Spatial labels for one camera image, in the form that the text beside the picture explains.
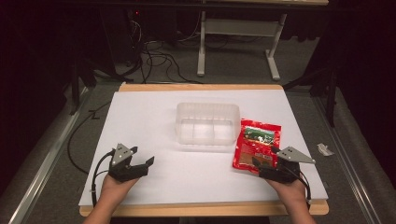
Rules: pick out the crumpled white paper scrap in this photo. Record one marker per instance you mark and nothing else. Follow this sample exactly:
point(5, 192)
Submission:
point(324, 150)

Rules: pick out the person's left hand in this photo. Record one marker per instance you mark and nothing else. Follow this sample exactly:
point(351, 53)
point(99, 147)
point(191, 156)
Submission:
point(113, 189)

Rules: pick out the white metal desk frame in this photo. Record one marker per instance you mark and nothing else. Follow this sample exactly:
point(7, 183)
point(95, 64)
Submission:
point(239, 27)

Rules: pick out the metal floor rail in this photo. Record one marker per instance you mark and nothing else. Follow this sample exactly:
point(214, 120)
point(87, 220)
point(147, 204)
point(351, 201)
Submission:
point(46, 158)
point(345, 155)

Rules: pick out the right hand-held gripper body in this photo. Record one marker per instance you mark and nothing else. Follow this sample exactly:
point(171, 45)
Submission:
point(285, 172)

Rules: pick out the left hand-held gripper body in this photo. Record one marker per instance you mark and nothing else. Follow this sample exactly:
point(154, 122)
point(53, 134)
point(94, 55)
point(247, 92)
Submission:
point(120, 169)

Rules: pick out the person's right hand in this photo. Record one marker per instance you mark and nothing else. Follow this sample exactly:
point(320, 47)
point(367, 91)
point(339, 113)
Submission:
point(289, 191)

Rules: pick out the white table cover sheet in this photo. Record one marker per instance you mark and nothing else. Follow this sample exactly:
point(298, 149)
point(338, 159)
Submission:
point(174, 174)

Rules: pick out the clear plastic container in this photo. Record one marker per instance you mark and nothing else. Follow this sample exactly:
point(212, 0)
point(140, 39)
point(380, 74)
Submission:
point(207, 124)

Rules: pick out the red snack packet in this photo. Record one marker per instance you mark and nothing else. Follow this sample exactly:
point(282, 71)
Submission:
point(253, 146)

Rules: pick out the black metal stand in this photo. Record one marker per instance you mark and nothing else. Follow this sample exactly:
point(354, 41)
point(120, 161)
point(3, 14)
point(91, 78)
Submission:
point(327, 90)
point(81, 81)

